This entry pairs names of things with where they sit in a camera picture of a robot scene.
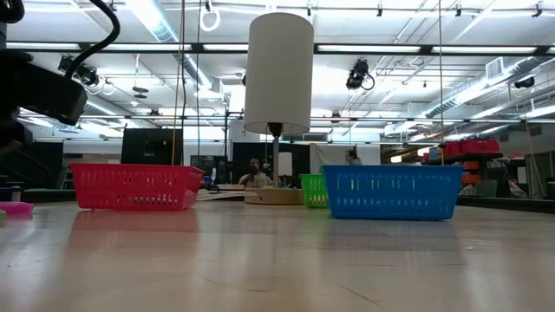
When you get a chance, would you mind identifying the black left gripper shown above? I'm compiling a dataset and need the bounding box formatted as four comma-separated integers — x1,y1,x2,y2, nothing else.
0,49,88,155

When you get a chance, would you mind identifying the green plastic basket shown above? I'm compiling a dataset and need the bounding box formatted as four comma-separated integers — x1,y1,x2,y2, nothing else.
298,172,330,210

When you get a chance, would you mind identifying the black monitor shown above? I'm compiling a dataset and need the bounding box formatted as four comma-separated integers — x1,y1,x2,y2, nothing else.
120,127,185,166

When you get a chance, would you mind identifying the white hanging ring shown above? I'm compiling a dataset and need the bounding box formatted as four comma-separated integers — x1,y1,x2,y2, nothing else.
199,5,222,33

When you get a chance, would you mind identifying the white shade wooden table lamp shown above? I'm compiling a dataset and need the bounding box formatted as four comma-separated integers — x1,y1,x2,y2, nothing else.
242,11,316,206

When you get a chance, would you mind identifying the black overhead camera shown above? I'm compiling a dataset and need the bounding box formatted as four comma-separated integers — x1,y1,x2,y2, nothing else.
345,58,376,92

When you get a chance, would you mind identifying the thin hanging cord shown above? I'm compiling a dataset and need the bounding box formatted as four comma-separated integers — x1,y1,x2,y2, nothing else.
436,0,446,166

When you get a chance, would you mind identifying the pink highlighter marker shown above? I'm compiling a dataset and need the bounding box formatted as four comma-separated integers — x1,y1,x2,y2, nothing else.
0,200,36,217

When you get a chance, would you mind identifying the blue plastic basket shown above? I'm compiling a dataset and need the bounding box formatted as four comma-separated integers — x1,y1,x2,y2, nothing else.
320,163,466,221

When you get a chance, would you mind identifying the red plastic basket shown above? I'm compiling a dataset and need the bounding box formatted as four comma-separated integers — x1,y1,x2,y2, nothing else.
69,162,206,212

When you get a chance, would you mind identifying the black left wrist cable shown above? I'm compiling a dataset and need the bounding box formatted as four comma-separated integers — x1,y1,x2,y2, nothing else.
63,0,122,81

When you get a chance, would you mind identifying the black shelf rack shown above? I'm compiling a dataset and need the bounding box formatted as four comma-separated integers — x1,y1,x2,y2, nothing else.
421,138,505,197

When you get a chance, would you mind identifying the black ceiling-mounted camera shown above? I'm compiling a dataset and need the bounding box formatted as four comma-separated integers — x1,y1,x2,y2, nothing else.
513,75,537,90
58,55,101,88

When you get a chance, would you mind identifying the person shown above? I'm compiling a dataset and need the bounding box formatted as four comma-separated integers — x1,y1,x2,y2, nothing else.
238,158,275,189
343,148,363,166

